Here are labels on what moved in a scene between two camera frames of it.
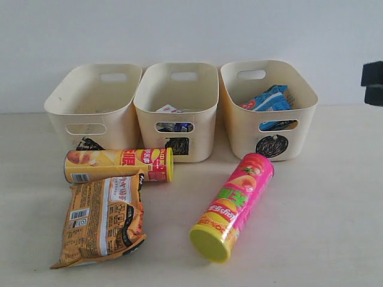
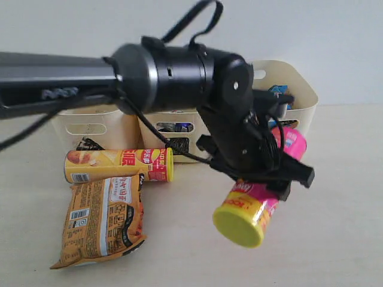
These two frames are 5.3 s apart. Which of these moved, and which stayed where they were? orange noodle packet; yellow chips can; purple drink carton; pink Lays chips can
Moved: pink Lays chips can
Stayed: yellow chips can; orange noodle packet; purple drink carton
